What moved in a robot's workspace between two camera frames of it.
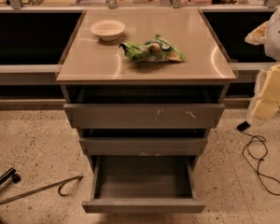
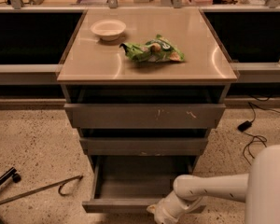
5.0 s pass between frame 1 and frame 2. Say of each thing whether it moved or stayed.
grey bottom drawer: stayed
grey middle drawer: stayed
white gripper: moved
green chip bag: stayed
